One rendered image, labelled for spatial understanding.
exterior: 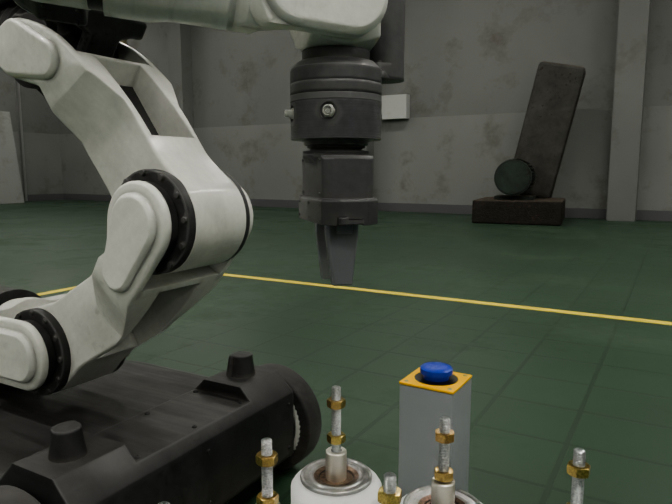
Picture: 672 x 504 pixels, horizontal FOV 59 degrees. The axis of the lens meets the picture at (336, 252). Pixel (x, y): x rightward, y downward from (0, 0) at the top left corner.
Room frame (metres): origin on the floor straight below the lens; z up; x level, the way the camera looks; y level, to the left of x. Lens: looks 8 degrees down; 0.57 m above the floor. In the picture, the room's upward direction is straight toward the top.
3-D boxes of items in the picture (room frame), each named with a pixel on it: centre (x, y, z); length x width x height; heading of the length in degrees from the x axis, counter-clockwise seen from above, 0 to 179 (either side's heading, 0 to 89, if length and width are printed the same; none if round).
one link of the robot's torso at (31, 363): (1.01, 0.49, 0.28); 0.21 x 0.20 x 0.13; 60
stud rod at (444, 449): (0.53, -0.10, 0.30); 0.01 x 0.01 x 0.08
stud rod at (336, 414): (0.59, 0.00, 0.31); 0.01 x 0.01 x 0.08
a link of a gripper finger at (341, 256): (0.57, -0.01, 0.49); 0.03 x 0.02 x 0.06; 107
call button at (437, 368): (0.72, -0.13, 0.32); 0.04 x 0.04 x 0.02
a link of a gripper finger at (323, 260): (0.61, 0.01, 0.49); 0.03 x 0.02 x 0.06; 107
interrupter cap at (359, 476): (0.59, 0.00, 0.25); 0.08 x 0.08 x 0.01
